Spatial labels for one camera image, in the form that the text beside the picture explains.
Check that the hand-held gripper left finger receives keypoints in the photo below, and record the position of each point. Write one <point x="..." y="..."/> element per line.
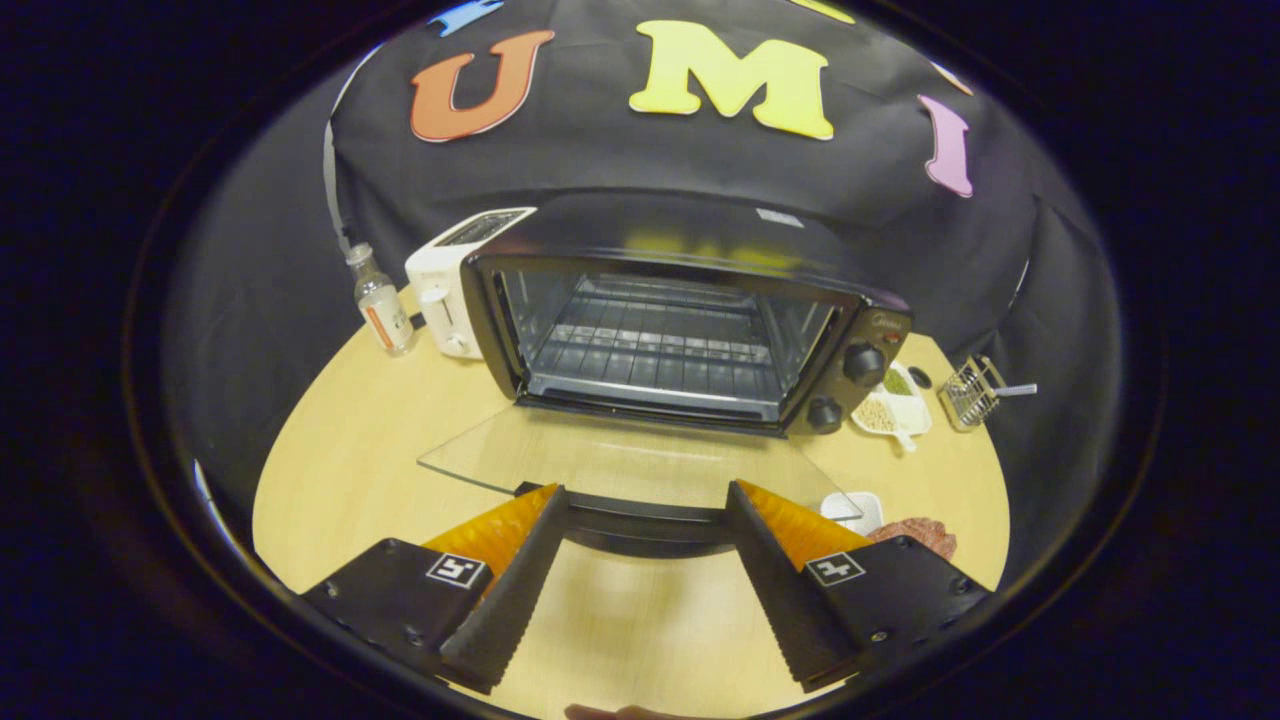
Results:
<point x="520" y="600"/>

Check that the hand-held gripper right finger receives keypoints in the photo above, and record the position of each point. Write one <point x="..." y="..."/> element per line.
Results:
<point x="785" y="600"/>

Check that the reddish brown meat piece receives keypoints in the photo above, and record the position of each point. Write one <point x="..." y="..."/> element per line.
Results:
<point x="925" y="533"/>

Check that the black toaster oven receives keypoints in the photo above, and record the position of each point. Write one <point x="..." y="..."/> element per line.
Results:
<point x="680" y="230"/>

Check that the white slot toaster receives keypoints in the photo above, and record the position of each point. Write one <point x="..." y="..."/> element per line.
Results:
<point x="440" y="290"/>

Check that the small white plastic tray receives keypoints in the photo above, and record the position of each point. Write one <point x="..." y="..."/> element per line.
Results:
<point x="866" y="510"/>

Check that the white divided dish with beans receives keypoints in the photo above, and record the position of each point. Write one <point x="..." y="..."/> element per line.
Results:
<point x="895" y="410"/>

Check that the small black round cap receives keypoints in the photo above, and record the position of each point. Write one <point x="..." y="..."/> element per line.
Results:
<point x="920" y="378"/>

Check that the clear bottle with orange label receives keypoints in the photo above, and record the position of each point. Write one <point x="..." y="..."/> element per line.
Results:
<point x="385" y="320"/>

